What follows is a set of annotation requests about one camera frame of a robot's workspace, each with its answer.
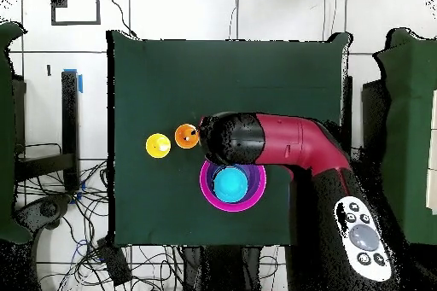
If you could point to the orange cup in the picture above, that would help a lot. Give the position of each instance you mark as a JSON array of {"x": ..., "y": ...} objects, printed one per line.
[{"x": 182, "y": 132}]

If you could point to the cyan bowl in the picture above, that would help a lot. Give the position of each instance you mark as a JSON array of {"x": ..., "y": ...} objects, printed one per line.
[{"x": 230, "y": 185}]

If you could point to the large pink bowl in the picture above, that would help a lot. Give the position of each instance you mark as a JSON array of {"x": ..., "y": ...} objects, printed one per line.
[{"x": 205, "y": 188}]

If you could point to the blue ringed flat-bottom bowl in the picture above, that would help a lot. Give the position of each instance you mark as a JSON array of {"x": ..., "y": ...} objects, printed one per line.
[{"x": 250, "y": 181}]

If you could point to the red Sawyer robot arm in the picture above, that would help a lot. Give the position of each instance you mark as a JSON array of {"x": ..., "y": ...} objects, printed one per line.
[{"x": 293, "y": 140}]

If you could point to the yellow cup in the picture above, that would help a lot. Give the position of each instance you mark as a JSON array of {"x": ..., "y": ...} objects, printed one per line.
[{"x": 154, "y": 141}]

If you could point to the black stand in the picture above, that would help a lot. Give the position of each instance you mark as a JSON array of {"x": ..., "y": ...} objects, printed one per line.
[
  {"x": 347, "y": 106},
  {"x": 70, "y": 117}
]

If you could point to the blue tape piece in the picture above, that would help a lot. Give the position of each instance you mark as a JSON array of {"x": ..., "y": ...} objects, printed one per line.
[{"x": 80, "y": 83}]

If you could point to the black box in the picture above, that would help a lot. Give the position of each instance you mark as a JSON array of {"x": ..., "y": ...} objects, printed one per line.
[{"x": 116, "y": 263}]

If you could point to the grey chair base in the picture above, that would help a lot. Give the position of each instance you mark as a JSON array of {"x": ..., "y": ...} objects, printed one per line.
[{"x": 47, "y": 209}]

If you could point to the dark green side tablecloth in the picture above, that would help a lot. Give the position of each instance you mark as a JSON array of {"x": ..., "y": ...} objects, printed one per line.
[
  {"x": 409, "y": 134},
  {"x": 6, "y": 134}
]

